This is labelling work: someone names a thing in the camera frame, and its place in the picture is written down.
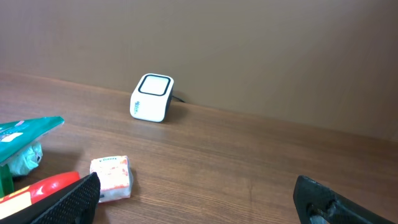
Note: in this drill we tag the pink white tissue pack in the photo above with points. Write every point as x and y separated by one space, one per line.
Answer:
115 176

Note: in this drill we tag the light blue tissue pack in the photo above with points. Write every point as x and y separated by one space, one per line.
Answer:
26 161

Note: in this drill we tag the red sauce bottle yellow label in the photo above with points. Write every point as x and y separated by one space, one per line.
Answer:
25 197

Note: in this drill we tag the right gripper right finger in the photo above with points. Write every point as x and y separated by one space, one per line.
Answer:
316 203

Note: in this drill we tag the green snack bag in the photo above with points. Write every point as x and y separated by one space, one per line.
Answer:
18 135

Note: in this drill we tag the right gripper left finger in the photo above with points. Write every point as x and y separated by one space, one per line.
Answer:
75 203

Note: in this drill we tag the white barcode scanner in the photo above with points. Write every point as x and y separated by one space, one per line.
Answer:
151 98

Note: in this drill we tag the small jar green lid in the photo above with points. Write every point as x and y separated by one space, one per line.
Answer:
6 182

